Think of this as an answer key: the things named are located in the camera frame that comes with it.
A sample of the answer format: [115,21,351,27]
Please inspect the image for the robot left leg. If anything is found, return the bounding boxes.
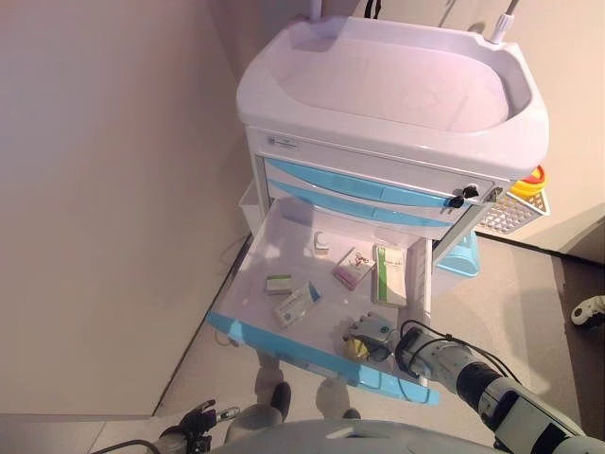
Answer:
[226,381,293,429]

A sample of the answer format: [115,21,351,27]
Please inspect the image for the bed caster wheel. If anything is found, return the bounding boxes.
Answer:
[570,295,605,325]

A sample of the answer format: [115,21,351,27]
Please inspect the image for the pink white medicine box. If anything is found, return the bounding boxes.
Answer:
[332,246,374,288]

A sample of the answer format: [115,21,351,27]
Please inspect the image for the black cart keys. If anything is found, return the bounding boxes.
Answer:
[441,185,481,214]

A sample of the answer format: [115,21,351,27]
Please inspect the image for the white medical cart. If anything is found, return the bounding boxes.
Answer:
[235,16,552,341]

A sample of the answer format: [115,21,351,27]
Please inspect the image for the white side bin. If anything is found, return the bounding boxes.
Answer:
[238,186,264,231]

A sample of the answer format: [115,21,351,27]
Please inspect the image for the white wire basket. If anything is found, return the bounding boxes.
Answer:
[481,188,552,234]

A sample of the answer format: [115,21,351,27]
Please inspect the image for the small green white box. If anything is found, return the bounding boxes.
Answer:
[265,274,293,297]

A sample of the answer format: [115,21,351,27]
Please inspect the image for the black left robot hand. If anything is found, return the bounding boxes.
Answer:
[172,399,240,444]

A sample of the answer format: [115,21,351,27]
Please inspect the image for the white bin with blue lid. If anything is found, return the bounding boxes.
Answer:
[434,231,483,294]

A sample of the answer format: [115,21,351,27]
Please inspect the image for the black cable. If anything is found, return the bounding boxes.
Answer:
[101,439,160,454]

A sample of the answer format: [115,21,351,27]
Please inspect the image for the blue fronted cart drawer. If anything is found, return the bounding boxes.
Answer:
[267,178,467,229]
[206,196,441,406]
[262,158,493,205]

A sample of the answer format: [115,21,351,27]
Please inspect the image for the blue white medicine box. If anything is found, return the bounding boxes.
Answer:
[272,281,323,330]

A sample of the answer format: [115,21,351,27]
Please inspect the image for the metal IV pole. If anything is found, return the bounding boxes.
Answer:
[489,0,521,46]

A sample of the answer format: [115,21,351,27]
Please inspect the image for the yellow sharps container red lid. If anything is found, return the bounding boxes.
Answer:
[512,165,548,196]

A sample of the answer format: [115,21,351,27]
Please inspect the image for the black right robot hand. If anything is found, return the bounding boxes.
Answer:
[337,311,403,363]

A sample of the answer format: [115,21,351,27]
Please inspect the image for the grey robot torso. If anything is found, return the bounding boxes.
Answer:
[221,418,502,454]

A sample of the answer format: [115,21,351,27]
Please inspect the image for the yellow medicine bottle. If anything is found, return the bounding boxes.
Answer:
[342,338,370,361]

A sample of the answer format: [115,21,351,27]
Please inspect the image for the green striped white box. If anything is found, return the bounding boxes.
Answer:
[372,244,407,307]

